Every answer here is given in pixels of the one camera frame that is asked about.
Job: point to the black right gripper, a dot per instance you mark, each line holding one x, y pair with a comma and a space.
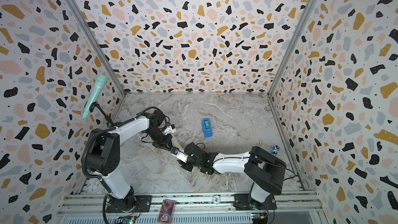
185, 166

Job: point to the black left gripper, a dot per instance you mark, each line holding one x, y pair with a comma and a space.
167, 144

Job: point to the blue tape dispenser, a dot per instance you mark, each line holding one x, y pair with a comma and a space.
207, 129

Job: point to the clear bubble wrap sheet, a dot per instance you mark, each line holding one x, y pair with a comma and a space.
169, 175

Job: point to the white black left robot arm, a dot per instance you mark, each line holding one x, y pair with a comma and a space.
101, 157

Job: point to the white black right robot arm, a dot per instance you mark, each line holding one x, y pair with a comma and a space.
265, 170

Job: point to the purple card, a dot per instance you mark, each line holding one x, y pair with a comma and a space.
166, 212

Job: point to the mint green microphone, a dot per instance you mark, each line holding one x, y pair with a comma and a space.
100, 83

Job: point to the small blue white gadget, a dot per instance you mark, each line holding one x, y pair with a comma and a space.
274, 150

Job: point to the green circuit board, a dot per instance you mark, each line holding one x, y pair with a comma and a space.
128, 219

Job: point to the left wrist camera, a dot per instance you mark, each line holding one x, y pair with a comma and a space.
170, 129

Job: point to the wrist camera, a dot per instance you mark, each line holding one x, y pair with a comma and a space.
180, 155
170, 129

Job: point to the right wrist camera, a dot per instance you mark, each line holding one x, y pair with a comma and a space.
180, 155

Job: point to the right circuit board with wires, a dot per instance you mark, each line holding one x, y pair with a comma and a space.
259, 218

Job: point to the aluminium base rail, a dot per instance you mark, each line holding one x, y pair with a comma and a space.
291, 207

